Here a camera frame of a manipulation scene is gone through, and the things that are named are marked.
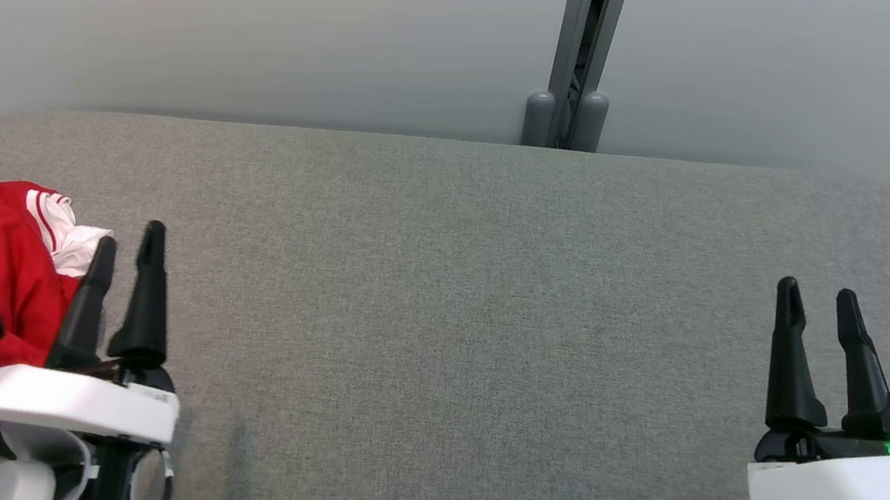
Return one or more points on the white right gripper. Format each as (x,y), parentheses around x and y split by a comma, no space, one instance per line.
(851,483)

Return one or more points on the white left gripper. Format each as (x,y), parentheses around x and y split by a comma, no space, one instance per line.
(69,401)

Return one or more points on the grey metal partition post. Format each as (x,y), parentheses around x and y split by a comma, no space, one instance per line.
(569,39)

